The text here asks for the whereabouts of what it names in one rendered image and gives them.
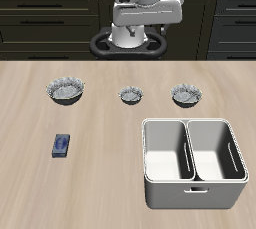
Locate dark olive kitchen cupboards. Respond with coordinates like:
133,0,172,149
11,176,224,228
0,0,222,62

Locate smallest grey patterned bowl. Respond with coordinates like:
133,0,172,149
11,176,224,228
118,85,145,106

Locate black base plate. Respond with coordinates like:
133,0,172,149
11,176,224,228
88,27,168,58

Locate dark grey kitchen cupboards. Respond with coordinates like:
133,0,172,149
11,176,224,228
205,0,256,62

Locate middle-sized grey patterned bowl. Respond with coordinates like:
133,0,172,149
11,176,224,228
170,83,203,109

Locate small blue box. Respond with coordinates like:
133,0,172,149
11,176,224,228
51,133,72,159

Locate largest grey patterned bowl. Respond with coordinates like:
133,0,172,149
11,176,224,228
45,76,86,106

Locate white two-bin basket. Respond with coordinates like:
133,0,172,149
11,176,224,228
141,117,250,210

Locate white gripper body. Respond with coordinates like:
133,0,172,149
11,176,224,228
112,0,185,28

